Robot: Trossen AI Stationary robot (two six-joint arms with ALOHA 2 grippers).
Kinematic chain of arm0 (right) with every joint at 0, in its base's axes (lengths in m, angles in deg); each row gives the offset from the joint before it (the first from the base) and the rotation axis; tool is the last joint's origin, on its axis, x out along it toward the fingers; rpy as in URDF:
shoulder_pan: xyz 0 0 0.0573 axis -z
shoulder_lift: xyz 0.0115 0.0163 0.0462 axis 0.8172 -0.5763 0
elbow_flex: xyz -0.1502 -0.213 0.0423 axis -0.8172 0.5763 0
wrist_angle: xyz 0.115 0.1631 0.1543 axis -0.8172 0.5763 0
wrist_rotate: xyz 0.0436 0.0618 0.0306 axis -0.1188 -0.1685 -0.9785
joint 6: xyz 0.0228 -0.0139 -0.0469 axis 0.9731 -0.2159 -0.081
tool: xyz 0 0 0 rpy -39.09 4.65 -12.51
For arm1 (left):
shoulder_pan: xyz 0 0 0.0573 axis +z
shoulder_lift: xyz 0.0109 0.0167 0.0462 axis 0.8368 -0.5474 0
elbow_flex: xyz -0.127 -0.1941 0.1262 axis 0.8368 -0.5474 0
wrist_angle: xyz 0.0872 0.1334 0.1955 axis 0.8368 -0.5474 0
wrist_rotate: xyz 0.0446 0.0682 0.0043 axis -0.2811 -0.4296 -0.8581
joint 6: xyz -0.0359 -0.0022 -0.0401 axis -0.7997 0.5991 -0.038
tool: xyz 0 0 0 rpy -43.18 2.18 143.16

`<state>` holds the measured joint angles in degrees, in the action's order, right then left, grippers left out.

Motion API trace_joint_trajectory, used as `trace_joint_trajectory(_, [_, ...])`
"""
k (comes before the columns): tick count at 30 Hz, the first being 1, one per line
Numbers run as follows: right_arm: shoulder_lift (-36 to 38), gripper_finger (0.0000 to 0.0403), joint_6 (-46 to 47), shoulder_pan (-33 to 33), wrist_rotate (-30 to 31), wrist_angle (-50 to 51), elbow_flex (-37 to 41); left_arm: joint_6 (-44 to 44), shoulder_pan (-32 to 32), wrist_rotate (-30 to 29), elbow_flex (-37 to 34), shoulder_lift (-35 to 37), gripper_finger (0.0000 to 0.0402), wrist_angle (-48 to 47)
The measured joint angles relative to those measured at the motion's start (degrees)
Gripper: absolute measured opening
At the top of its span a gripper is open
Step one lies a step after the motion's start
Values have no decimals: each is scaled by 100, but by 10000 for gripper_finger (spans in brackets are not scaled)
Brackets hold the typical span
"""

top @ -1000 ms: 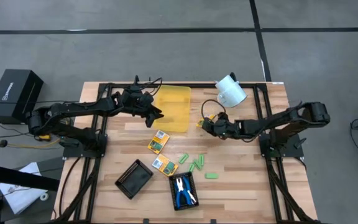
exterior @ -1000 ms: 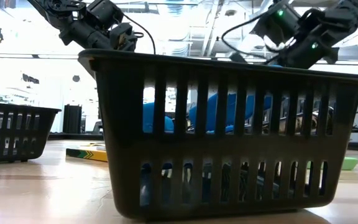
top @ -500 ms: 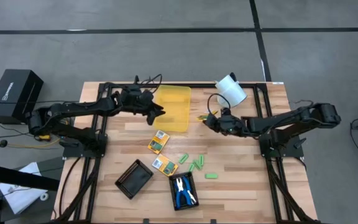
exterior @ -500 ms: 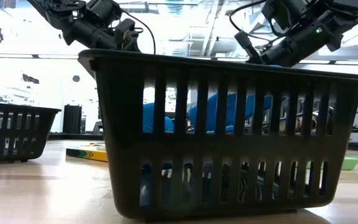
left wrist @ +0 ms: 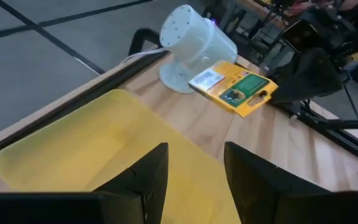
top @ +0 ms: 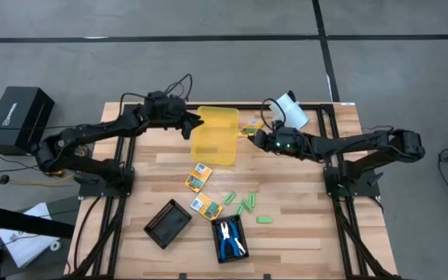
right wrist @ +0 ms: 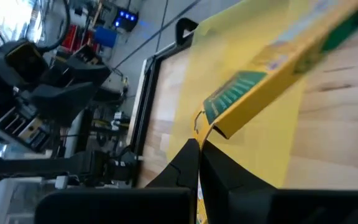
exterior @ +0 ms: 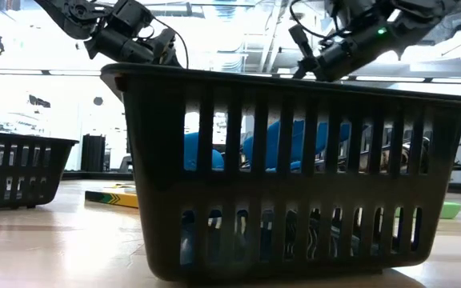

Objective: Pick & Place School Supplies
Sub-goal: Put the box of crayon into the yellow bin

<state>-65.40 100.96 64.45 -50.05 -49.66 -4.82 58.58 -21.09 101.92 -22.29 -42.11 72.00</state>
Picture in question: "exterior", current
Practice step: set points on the black slotted basket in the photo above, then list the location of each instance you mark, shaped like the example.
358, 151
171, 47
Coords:
22, 171
166, 160

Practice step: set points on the yellow green crayon box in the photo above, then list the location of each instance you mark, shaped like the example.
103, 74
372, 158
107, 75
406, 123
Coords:
114, 198

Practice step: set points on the green eraser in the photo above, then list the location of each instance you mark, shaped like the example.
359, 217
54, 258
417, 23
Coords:
450, 210

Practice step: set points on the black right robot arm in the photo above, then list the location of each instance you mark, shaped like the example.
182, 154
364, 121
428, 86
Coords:
374, 44

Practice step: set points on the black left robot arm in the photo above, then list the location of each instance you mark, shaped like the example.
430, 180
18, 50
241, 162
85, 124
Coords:
114, 44

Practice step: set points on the black ribbed tower case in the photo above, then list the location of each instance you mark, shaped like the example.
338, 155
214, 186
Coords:
93, 154

